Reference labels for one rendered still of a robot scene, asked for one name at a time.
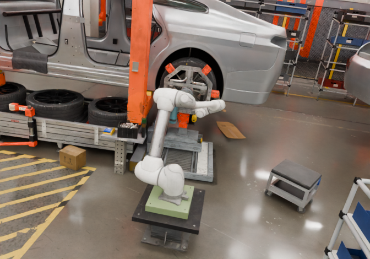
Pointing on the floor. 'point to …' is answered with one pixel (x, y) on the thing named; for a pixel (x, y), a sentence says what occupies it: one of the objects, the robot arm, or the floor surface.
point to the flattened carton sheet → (229, 130)
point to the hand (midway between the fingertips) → (201, 100)
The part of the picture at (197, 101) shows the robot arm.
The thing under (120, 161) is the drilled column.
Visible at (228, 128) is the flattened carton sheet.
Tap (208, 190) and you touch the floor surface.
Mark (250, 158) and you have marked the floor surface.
